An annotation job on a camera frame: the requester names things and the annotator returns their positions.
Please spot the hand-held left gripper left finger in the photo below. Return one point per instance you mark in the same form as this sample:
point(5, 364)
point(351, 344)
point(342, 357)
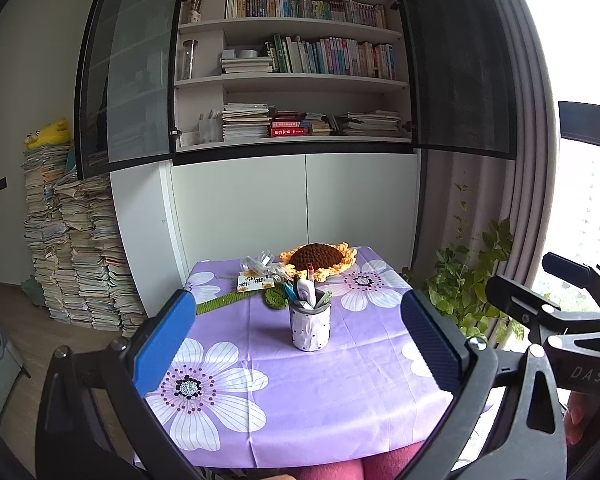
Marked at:
point(162, 345)

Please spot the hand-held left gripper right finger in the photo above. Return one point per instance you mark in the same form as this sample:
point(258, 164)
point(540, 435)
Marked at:
point(430, 345)

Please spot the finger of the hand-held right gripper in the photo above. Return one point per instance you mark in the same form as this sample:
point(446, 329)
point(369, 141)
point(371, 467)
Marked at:
point(525, 305)
point(570, 266)

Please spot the light green pen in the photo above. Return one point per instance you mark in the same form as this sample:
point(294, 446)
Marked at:
point(324, 297)

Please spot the grey white pen holder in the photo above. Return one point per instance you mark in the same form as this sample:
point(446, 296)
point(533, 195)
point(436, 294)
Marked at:
point(310, 330)

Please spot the blue pen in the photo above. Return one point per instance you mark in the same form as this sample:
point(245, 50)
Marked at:
point(291, 294)

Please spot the red pen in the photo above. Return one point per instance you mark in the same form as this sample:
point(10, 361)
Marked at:
point(311, 272)

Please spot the person's right hand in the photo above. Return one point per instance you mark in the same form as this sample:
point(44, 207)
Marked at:
point(587, 417)

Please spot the green potted plant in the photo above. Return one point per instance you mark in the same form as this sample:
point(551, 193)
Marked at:
point(460, 270)

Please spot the green crochet stem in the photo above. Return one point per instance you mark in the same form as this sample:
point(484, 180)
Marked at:
point(230, 301)

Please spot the purple floral tablecloth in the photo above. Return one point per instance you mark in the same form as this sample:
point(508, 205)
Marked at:
point(360, 385)

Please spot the white greeting card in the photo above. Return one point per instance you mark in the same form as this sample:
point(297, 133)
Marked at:
point(252, 282)

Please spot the pile of books and papers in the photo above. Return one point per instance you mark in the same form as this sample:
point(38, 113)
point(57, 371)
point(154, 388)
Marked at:
point(80, 260)

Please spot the green crochet leaf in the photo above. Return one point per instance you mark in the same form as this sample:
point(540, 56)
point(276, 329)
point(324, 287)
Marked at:
point(275, 300)

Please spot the clear ribbon bow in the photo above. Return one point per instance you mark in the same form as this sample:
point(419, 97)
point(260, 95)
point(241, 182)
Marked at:
point(257, 262)

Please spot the grey green bag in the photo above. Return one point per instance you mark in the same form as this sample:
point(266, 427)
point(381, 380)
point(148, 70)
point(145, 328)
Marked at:
point(32, 290)

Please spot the crochet sunflower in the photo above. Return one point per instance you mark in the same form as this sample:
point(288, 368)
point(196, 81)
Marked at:
point(315, 255)

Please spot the person's pink trousers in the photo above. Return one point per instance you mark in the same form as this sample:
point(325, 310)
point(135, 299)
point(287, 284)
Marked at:
point(340, 467)

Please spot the white bookcase cabinet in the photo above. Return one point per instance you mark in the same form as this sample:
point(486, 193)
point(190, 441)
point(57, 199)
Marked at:
point(240, 200)

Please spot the dark glass cabinet door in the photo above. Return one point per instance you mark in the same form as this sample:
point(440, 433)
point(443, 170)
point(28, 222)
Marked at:
point(455, 85)

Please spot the stack of thin booklets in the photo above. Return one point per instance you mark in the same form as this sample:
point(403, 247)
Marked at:
point(370, 124)

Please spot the stack of magazines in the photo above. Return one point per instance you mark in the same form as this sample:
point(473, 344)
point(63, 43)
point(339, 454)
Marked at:
point(245, 122)

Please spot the yellow plush toy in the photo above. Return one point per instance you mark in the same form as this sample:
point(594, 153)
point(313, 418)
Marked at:
point(50, 132)

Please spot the small stack of mixed books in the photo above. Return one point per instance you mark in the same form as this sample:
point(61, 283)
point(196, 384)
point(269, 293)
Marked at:
point(320, 125)

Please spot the stack of red books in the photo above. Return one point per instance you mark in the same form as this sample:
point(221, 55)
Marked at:
point(287, 131)

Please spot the grey glass cabinet door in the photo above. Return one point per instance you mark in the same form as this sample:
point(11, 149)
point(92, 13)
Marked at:
point(130, 85)

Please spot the tall glass bottle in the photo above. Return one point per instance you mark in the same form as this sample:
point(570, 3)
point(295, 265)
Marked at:
point(189, 60)

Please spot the stack of white books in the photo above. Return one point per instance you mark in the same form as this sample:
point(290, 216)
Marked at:
point(247, 65)

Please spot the grey tape roll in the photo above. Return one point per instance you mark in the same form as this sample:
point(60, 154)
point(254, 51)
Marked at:
point(248, 53)

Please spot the row of green pink books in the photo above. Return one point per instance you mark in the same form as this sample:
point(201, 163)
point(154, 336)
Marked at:
point(330, 57)

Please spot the patterned jar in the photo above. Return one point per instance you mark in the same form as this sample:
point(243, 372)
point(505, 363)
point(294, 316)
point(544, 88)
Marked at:
point(196, 10)

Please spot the row of colourful paperback books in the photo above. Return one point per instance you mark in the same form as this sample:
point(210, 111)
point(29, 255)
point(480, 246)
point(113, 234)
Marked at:
point(305, 8)

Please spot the black window frame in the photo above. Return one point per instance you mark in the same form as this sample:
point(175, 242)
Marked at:
point(590, 122)

